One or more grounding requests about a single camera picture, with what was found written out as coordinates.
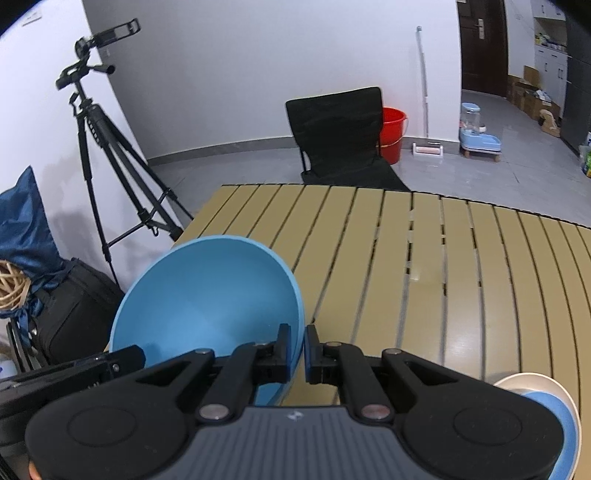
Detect white cabinet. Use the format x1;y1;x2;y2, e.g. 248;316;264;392
533;16;569;89

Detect woven rattan ball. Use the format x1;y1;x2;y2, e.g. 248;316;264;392
0;260;31;311

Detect cream plate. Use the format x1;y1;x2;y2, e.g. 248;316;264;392
491;373;583;480

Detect green printed bag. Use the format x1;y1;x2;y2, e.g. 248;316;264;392
579;131;591;179

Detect black folding chair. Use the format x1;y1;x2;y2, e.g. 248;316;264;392
285;86;411;192

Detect black camera tripod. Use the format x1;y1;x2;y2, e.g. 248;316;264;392
55;60;195;280

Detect black bag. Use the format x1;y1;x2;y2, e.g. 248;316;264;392
34;257;126;366

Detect red plastic bucket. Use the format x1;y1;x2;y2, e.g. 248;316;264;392
379;107;409;166

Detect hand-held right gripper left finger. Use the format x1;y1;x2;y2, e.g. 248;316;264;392
136;324;294;423

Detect brown cardboard cat scratcher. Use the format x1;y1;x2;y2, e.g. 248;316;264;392
537;109;562;138

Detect dark brown door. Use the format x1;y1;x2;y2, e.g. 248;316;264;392
457;0;509;99

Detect white mop handle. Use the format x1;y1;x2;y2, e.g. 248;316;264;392
415;26;430;144

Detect large shallow blue bowl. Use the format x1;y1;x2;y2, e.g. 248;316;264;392
524;392;581;480

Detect blue satin cloth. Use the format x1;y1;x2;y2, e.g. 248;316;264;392
0;165;64;320

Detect blue pet water feeder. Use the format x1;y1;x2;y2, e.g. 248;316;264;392
459;102;503;164

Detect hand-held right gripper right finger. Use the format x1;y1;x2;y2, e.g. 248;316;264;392
305;325;485;423

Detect large deep blue bowl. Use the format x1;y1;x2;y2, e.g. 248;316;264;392
109;235;305;407

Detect dark grey refrigerator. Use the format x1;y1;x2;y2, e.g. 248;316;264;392
560;18;591;154

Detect open cardboard boxes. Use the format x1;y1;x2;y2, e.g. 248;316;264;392
507;65;562;123

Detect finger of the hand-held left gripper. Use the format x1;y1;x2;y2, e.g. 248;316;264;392
76;344;147;388

